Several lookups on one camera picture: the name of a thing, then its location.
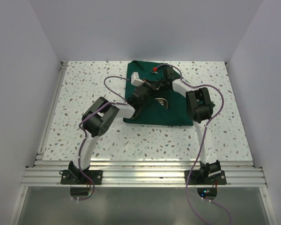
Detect green surgical cloth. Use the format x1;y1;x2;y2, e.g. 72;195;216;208
123;60;215;128

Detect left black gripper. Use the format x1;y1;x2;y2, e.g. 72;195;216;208
140;79;162;108

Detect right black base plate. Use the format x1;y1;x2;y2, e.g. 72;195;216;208
187;170;227;186

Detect aluminium front rail frame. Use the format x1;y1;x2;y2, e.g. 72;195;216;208
21;160;267;188

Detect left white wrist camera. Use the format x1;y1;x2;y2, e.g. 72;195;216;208
131;72;144;87

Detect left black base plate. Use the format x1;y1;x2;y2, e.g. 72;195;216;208
59;170;103;185

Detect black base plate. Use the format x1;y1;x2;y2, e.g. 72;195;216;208
187;170;227;186
59;170;103;185

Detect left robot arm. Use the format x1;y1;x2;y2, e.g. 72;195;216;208
68;80;161;184

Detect aluminium left side rail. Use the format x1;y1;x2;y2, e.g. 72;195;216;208
35;61;68;160

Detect stainless steel tray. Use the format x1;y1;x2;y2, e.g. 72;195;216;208
155;98;168;109

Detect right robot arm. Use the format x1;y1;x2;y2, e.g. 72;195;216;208
153;64;221;184

